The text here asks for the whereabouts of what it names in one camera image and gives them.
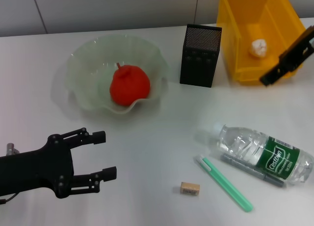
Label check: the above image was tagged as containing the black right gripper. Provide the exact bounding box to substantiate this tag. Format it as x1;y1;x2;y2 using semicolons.
260;25;314;88

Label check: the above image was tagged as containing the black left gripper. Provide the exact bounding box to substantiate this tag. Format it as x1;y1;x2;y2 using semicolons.
0;127;117;199

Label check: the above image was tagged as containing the white paper ball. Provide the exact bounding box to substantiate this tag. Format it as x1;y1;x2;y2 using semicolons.
249;39;268;58

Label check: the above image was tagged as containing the clear green-label water bottle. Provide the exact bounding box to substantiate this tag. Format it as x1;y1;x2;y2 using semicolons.
212;124;314;187

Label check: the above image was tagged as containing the green pen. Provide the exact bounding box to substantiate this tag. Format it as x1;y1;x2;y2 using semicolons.
195;155;254;213

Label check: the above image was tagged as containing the black mesh pen holder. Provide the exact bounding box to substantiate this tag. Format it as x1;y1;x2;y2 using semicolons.
179;24;223;88

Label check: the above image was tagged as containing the green glass fruit plate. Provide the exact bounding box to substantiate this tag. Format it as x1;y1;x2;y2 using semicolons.
65;35;170;115

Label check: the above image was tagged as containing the grey marker pen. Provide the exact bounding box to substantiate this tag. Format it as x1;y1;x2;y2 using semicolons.
220;154;287;188

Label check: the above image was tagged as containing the yellow plastic bin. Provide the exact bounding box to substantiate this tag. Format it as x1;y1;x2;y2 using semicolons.
215;0;309;86

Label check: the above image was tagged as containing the silver connector plug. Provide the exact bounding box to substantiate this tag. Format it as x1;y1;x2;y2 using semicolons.
6;142;19;154

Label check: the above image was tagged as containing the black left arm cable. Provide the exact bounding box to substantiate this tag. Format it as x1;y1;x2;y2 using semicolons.
0;193;17;204

